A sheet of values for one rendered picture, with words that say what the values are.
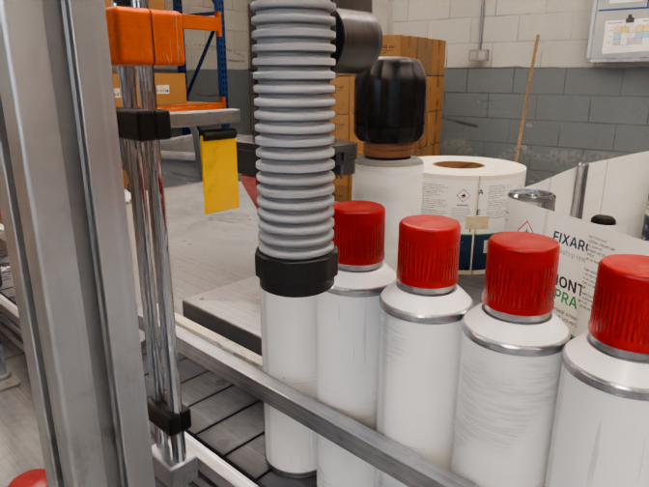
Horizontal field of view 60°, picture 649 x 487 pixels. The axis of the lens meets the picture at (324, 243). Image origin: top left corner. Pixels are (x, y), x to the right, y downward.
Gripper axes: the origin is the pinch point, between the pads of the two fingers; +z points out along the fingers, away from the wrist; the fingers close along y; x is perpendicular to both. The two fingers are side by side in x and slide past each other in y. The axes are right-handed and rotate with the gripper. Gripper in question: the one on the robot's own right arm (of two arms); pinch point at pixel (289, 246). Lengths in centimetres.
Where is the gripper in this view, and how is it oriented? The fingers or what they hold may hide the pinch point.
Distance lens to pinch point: 49.0
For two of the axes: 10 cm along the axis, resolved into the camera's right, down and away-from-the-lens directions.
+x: -6.8, 2.2, -7.0
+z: 0.0, 9.6, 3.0
